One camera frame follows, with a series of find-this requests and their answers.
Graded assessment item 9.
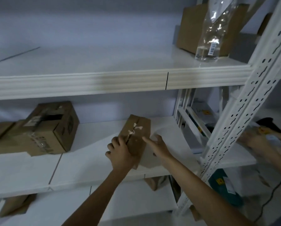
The teal parcel with yellow label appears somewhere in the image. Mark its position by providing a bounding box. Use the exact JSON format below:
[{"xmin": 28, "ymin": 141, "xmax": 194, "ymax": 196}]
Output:
[{"xmin": 208, "ymin": 169, "xmax": 244, "ymax": 207}]

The person's left hand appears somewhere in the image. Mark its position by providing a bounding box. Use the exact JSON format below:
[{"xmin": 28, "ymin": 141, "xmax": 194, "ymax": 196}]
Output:
[{"xmin": 105, "ymin": 136, "xmax": 141, "ymax": 172}]

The small taped cardboard box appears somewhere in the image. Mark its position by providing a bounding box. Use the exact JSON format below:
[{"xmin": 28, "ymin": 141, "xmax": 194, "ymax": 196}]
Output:
[{"xmin": 118, "ymin": 114, "xmax": 164, "ymax": 170}]

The white parcel with yellow label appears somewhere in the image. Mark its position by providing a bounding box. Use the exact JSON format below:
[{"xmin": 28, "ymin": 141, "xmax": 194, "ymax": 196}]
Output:
[{"xmin": 190, "ymin": 97, "xmax": 217, "ymax": 139}]

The white packet with yellow sticker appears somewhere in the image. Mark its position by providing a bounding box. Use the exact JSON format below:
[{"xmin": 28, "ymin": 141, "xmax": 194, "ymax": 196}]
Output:
[{"xmin": 250, "ymin": 122, "xmax": 281, "ymax": 148}]

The person's right forearm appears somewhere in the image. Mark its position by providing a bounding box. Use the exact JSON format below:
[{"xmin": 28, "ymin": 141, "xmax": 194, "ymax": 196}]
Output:
[{"xmin": 160, "ymin": 154, "xmax": 255, "ymax": 226}]

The clear plastic bag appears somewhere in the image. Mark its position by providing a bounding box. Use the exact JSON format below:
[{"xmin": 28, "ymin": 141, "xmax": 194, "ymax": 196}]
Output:
[{"xmin": 194, "ymin": 0, "xmax": 239, "ymax": 62}]

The large printed cardboard box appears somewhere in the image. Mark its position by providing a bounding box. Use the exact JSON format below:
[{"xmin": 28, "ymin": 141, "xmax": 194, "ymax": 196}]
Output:
[{"xmin": 0, "ymin": 101, "xmax": 80, "ymax": 157}]

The another person's forearm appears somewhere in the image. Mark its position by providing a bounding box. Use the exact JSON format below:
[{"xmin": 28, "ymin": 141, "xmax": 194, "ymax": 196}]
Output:
[{"xmin": 261, "ymin": 133, "xmax": 281, "ymax": 182}]

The black bag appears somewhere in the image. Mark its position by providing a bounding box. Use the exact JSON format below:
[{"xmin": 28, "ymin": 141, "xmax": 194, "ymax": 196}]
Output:
[{"xmin": 256, "ymin": 117, "xmax": 281, "ymax": 134}]

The small brown cardboard parcel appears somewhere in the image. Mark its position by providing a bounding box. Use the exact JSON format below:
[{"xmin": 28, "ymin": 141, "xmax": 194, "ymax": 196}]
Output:
[{"xmin": 144, "ymin": 175, "xmax": 170, "ymax": 191}]

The open plain cardboard box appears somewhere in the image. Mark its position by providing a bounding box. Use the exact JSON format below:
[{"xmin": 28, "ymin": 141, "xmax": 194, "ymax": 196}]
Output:
[{"xmin": 176, "ymin": 3, "xmax": 250, "ymax": 57}]

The black cable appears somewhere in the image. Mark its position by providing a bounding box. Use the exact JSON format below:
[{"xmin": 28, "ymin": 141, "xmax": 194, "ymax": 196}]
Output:
[{"xmin": 252, "ymin": 179, "xmax": 281, "ymax": 223}]

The person's right hand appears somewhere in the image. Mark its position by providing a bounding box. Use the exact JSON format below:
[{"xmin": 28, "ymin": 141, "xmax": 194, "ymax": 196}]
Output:
[{"xmin": 142, "ymin": 134, "xmax": 173, "ymax": 165}]

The person's left forearm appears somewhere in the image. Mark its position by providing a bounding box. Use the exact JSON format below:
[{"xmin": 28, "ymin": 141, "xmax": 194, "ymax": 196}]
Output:
[{"xmin": 60, "ymin": 166, "xmax": 137, "ymax": 226}]

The flat cardboard box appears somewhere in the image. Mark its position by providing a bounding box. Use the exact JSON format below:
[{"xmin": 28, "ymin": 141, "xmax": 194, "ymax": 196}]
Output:
[{"xmin": 0, "ymin": 194, "xmax": 37, "ymax": 218}]

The white metal shelf rack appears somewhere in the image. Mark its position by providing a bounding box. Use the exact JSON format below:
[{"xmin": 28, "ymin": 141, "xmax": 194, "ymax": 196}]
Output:
[{"xmin": 0, "ymin": 0, "xmax": 281, "ymax": 226}]

